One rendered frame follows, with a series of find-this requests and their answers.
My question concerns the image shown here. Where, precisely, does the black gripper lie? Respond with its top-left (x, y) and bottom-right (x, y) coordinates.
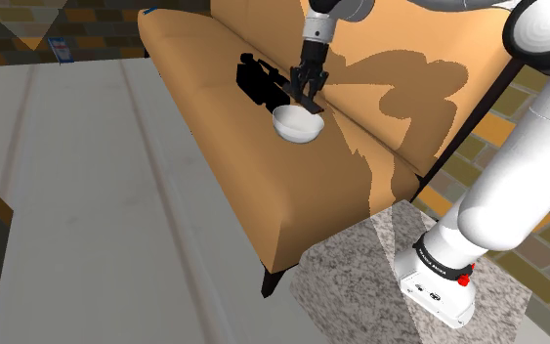
top-left (289, 39), bottom-right (330, 100)

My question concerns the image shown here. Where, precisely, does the black flat rectangular device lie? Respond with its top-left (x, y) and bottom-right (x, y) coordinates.
top-left (280, 81), bottom-right (326, 115)

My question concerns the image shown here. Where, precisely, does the white bowl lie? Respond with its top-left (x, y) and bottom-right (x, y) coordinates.
top-left (272, 104), bottom-right (326, 145)

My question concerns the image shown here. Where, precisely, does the orange sofa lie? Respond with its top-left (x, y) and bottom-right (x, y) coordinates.
top-left (137, 0), bottom-right (527, 299)

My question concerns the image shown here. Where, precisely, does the grey speckled robot stand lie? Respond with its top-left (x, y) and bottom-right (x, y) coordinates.
top-left (287, 199), bottom-right (533, 344)

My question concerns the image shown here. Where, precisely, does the blue and white wall picture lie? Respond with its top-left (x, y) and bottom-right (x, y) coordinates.
top-left (47, 36), bottom-right (75, 65)

